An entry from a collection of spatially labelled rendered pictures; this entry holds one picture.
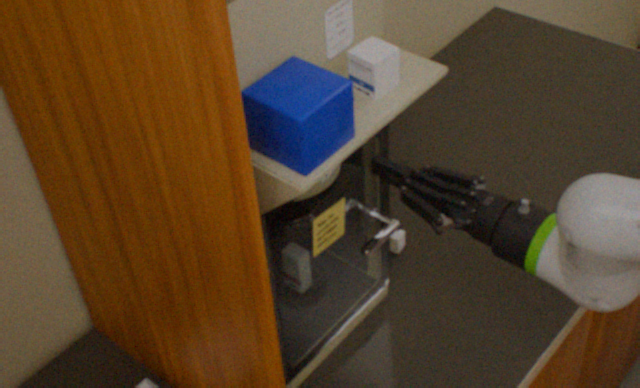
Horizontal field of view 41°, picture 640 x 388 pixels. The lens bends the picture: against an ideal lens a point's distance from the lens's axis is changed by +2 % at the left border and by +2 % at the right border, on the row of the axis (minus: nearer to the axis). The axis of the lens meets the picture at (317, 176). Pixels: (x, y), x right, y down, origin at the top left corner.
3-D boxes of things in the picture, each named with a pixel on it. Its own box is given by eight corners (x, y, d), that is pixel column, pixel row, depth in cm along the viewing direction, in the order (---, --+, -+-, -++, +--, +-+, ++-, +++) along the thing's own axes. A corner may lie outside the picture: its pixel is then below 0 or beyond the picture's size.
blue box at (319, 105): (247, 148, 108) (238, 91, 102) (298, 110, 114) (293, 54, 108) (306, 178, 103) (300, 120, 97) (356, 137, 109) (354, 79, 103)
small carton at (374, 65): (348, 87, 117) (346, 51, 113) (373, 72, 120) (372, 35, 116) (375, 101, 114) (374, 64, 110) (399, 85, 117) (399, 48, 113)
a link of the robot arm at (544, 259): (618, 340, 115) (657, 279, 119) (622, 295, 105) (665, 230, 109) (523, 291, 122) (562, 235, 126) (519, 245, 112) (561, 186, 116)
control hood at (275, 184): (242, 210, 114) (233, 154, 108) (385, 95, 132) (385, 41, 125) (306, 247, 108) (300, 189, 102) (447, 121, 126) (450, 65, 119)
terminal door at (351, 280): (278, 389, 142) (250, 218, 116) (387, 279, 159) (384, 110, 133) (281, 391, 142) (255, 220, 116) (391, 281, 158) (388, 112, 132)
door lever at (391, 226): (343, 247, 139) (342, 236, 137) (378, 215, 144) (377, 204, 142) (368, 262, 136) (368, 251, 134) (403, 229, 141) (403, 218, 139)
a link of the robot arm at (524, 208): (521, 288, 121) (553, 250, 126) (529, 230, 113) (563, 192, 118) (484, 269, 124) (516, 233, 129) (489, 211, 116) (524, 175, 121)
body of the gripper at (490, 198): (522, 190, 123) (467, 166, 127) (491, 223, 118) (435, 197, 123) (518, 227, 128) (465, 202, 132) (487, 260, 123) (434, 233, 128)
